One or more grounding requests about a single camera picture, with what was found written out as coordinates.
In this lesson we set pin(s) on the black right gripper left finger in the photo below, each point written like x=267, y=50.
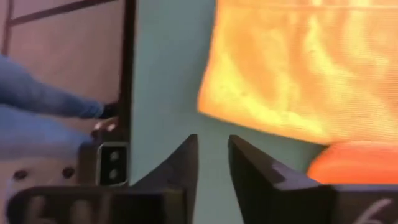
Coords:
x=186, y=168

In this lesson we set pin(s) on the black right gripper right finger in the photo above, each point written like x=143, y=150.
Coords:
x=264, y=193

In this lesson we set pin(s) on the orange microfiber towel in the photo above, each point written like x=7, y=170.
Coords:
x=357, y=161

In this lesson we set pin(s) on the yellow microfiber towel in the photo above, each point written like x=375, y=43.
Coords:
x=295, y=77

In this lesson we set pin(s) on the person's shoe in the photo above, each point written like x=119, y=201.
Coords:
x=109, y=110

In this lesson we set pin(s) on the person's leg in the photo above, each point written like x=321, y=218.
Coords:
x=37, y=93
x=31, y=130

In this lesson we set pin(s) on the black metal table frame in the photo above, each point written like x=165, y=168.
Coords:
x=127, y=62

